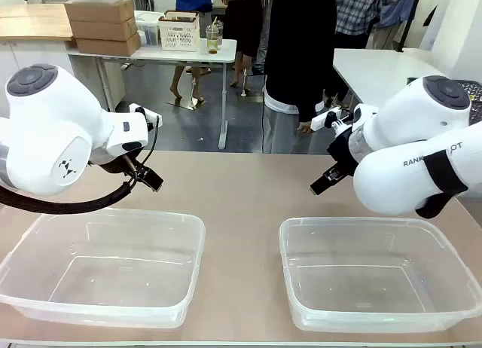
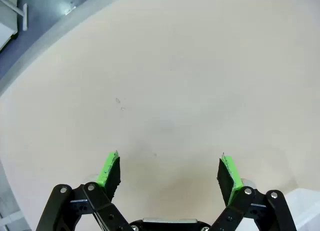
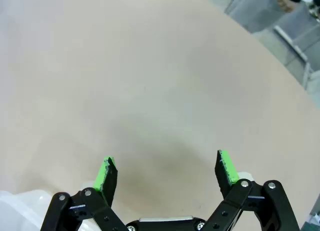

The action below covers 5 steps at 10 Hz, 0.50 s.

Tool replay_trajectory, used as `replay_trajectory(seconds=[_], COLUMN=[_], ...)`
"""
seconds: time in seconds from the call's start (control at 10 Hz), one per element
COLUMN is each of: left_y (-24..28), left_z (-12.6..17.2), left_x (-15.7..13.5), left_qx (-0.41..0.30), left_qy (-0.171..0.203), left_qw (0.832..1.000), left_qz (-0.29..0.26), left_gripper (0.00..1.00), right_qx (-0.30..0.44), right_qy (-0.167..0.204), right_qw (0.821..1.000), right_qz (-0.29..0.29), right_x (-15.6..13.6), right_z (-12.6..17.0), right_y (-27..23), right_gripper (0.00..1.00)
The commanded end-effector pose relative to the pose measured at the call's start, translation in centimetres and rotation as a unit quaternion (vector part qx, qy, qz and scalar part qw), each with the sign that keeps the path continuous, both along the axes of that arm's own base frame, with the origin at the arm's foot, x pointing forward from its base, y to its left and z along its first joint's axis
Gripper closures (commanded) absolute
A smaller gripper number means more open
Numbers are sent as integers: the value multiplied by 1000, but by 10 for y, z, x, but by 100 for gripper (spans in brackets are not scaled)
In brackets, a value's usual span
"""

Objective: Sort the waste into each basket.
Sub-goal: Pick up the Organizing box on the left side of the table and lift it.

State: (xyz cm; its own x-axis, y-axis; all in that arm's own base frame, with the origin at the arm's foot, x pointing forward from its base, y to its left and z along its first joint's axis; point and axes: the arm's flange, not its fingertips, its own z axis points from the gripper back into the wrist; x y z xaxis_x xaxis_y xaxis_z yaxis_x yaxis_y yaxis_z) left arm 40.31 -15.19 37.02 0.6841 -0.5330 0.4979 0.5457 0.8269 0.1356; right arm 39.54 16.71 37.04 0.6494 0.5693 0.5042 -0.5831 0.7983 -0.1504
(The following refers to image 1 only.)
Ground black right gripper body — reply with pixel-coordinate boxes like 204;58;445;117
325;127;363;176

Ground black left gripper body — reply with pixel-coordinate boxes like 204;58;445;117
88;151;141;175

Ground clear plastic container with wrappers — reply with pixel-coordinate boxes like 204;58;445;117
0;207;206;330

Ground person's left forearm black sleeve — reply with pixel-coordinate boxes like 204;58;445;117
296;76;325;124

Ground white perforated plastic basket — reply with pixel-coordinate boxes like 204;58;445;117
157;10;200;53

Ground large white table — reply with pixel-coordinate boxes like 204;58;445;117
332;47;465;111

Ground person in black sweater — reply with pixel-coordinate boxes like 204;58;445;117
262;0;349;155

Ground brown cardboard box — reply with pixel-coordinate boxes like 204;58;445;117
75;32;142;57
69;17;138;41
63;0;136;24

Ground white folding table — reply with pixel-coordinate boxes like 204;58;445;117
67;38;238;151

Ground clear plastic storage box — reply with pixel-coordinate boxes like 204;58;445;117
134;10;165;47

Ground person in plaid shirt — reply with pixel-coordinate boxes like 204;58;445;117
333;0;382;50

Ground plastic cup with straw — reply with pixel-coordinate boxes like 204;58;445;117
205;17;224;56

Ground person in black shorts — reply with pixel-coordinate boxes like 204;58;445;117
224;0;267;93

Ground wooden desk top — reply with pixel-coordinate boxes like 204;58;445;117
0;4;75;43

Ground white board panel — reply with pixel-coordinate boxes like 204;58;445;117
419;0;453;51

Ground thin black camera cable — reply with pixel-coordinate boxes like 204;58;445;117
135;115;160;172

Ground black sleeved left arm cable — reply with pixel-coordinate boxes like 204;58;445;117
0;180;133;215

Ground black strap on right arm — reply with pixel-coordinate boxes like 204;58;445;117
423;149;468;198

